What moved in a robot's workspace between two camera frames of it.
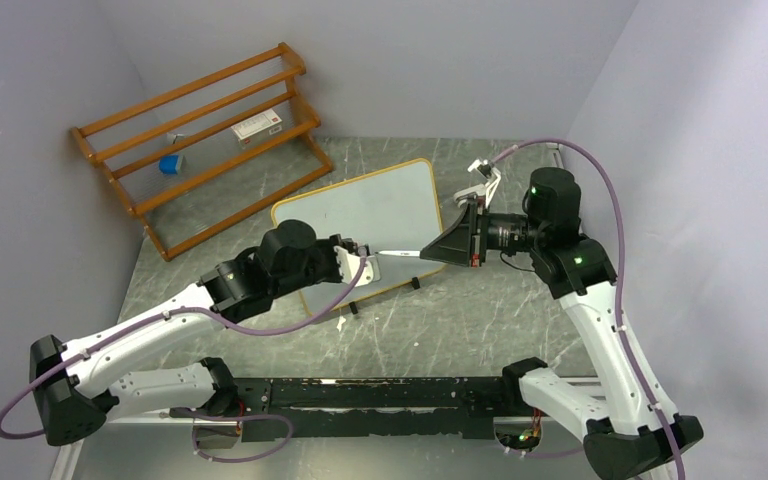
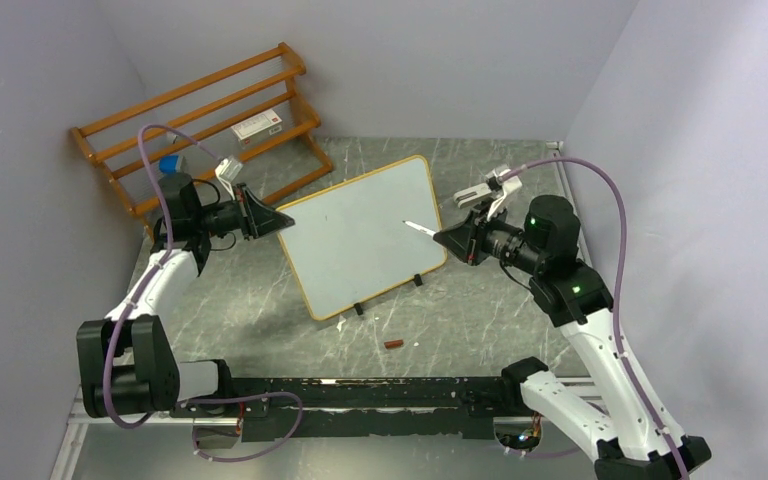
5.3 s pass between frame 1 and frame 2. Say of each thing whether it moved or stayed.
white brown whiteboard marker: moved
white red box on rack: stayed
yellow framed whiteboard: stayed
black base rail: stayed
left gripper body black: moved
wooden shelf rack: stayed
